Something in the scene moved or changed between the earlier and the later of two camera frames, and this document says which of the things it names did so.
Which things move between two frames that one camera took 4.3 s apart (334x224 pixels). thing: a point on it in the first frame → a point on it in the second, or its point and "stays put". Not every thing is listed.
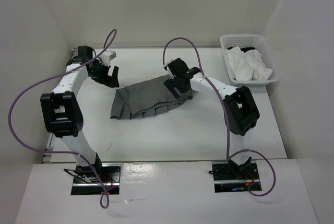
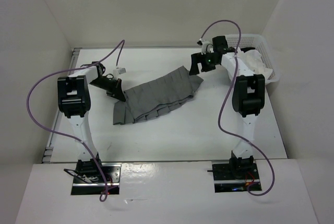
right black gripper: (171, 83) → (198, 58)
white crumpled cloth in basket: (248, 65) stays put
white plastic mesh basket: (250, 40) stays put
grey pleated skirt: (144, 98) stays put
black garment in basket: (242, 49) stays put
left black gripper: (111, 81) → (116, 91)
